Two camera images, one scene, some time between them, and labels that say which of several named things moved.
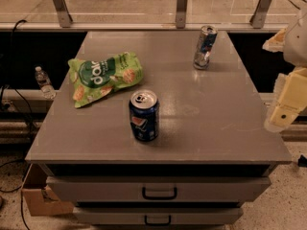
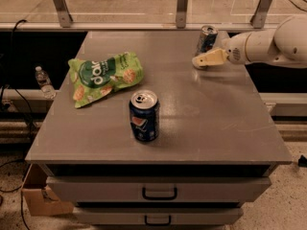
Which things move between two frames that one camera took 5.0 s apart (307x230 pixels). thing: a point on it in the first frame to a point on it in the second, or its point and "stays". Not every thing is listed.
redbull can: [204, 47] stays
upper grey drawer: [163, 189] stays
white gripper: [297, 43] to [234, 49]
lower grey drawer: [160, 216] stays
